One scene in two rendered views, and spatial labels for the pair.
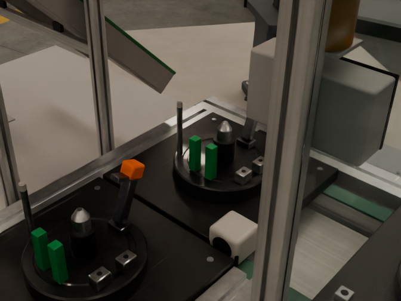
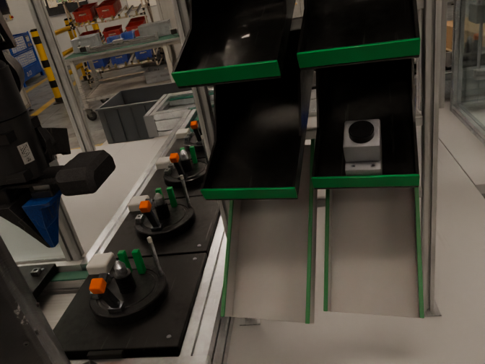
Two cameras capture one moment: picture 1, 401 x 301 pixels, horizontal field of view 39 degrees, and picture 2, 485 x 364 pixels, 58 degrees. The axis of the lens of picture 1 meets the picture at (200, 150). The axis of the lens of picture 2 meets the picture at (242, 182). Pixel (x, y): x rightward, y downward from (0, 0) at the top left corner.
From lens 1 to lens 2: 1.33 m
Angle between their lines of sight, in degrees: 114
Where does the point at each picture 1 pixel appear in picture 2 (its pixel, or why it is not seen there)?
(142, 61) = (229, 267)
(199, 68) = not seen: outside the picture
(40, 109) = (425, 343)
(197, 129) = (175, 317)
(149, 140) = (211, 297)
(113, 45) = (234, 227)
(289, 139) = not seen: hidden behind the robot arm
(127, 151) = (215, 280)
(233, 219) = (102, 261)
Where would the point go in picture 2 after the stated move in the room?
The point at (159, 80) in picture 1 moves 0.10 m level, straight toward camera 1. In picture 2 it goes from (228, 302) to (193, 276)
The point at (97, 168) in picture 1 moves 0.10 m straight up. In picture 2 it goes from (219, 259) to (209, 217)
